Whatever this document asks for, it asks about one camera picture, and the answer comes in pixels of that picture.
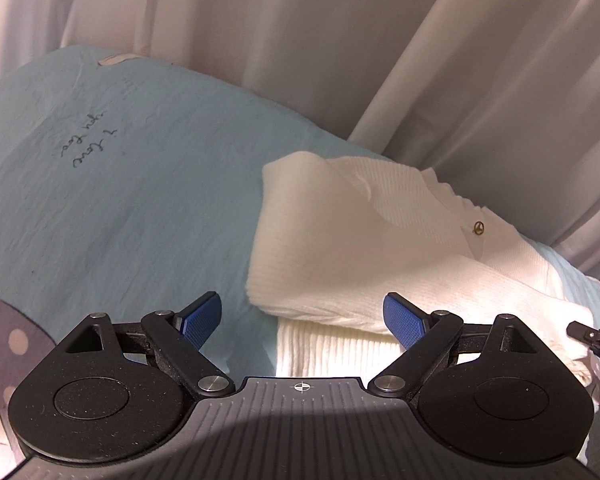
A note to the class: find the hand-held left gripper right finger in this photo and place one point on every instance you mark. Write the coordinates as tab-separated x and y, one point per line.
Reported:
405	321

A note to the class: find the light blue printed bedsheet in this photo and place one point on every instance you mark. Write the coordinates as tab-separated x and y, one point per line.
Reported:
105	210

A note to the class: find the white knit sweater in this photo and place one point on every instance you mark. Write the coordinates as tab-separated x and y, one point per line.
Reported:
330	240

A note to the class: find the white curtain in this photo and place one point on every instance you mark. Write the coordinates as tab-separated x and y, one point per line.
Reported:
330	35

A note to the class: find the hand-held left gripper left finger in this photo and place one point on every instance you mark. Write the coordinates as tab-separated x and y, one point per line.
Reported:
202	319

